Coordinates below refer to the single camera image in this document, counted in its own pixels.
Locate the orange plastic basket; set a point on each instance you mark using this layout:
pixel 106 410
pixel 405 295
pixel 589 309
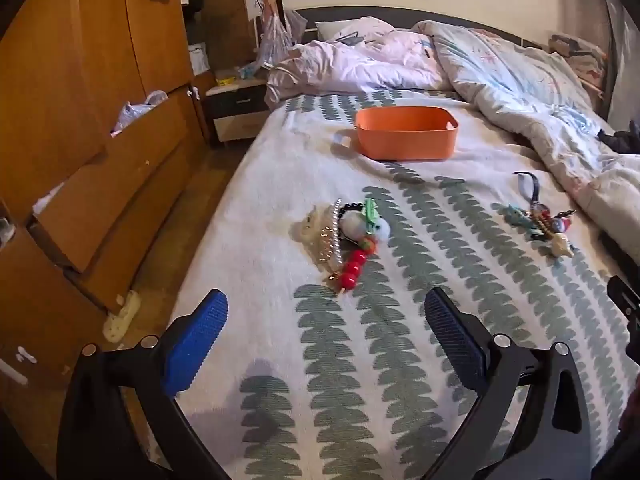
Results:
pixel 405 145

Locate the blue hair clip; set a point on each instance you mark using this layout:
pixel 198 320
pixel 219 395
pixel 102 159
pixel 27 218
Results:
pixel 516 215

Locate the light blue printed duvet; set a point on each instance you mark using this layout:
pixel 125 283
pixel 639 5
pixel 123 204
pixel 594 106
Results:
pixel 515 75

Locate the hanging clear plastic bag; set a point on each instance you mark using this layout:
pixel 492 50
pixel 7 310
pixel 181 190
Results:
pixel 275 40

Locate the wooden drawer with bag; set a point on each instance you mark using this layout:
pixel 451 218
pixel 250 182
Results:
pixel 165 136

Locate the yellow packet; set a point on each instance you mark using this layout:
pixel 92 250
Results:
pixel 225 80

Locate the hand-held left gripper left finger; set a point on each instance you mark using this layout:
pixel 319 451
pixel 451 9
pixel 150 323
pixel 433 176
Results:
pixel 200 340

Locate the white plastic bag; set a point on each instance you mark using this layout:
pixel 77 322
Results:
pixel 140 110

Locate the dark headboard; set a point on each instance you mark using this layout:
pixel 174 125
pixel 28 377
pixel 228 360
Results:
pixel 400 13

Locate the leaf-patterned bedspread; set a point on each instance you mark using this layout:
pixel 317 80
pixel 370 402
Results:
pixel 450 200

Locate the wooden wardrobe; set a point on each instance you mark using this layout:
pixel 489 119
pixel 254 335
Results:
pixel 60 85

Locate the grey-blue ribbon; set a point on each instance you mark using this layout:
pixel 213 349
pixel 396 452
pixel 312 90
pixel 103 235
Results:
pixel 527 185

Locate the nightstand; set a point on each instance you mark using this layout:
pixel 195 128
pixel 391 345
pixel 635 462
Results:
pixel 235 110

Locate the dark clothing pile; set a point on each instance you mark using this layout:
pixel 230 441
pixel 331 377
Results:
pixel 622 137

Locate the white cabinet door latch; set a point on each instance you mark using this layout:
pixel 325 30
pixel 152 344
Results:
pixel 195 93

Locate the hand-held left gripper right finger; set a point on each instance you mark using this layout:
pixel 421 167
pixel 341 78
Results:
pixel 454 337

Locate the cream power strip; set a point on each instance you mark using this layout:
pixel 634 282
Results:
pixel 120 320

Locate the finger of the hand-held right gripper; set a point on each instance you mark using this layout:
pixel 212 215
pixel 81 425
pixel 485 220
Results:
pixel 622 295

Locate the green hair clip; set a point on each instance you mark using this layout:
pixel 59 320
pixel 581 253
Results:
pixel 372 212

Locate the patterned pillow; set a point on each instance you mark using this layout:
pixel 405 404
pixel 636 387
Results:
pixel 575 47

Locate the large wooden drawer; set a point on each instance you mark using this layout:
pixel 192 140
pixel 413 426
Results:
pixel 100 210

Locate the small gold pendant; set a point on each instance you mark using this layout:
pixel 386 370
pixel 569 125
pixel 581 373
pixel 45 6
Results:
pixel 333 278

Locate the white pillow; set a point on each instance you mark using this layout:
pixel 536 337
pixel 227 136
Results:
pixel 345 27
pixel 350 65

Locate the seashell pendant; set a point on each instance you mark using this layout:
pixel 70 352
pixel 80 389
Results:
pixel 561 246

